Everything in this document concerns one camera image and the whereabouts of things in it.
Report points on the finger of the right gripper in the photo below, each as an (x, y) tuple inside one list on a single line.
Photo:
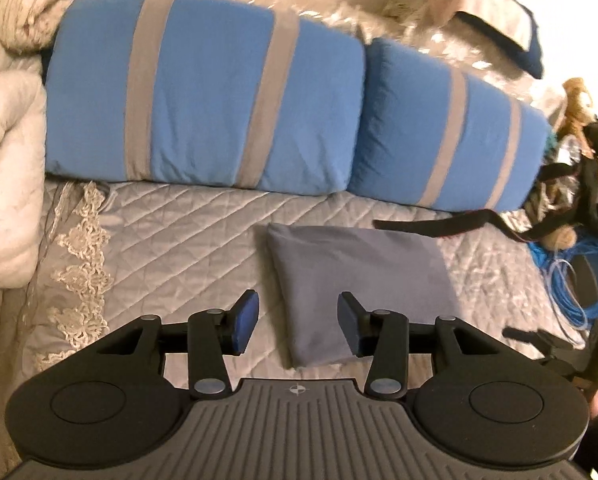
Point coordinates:
[(537, 338)]

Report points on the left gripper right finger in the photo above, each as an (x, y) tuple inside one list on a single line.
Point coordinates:
[(381, 335)]

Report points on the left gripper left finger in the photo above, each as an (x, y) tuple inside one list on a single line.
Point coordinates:
[(214, 334)]

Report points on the grey fleece garment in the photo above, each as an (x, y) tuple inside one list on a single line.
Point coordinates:
[(384, 270)]

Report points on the grey quilted bedspread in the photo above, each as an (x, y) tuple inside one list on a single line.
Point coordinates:
[(112, 252)]

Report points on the black bag with clutter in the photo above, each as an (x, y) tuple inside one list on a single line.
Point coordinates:
[(564, 197)]

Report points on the tan teddy bear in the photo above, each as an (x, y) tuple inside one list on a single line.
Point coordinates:
[(579, 110)]

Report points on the blue pillow grey stripes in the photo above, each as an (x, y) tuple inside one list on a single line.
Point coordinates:
[(209, 92)]

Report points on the white fluffy duvet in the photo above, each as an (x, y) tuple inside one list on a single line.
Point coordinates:
[(22, 161)]

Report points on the navy white pillow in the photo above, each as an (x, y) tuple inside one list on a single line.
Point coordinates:
[(509, 24)]

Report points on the black strap red edge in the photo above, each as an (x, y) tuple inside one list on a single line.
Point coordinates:
[(477, 219)]

